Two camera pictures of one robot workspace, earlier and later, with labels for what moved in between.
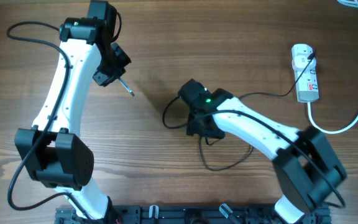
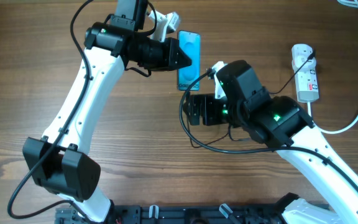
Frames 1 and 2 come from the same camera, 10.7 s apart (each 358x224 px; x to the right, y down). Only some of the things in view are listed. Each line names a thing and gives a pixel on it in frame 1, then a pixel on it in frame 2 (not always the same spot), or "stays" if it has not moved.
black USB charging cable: x=203 y=161 → x=309 y=57
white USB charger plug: x=301 y=61 stays
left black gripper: x=101 y=79 → x=169 y=48
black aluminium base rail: x=148 y=214 stays
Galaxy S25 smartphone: x=128 y=88 → x=191 y=42
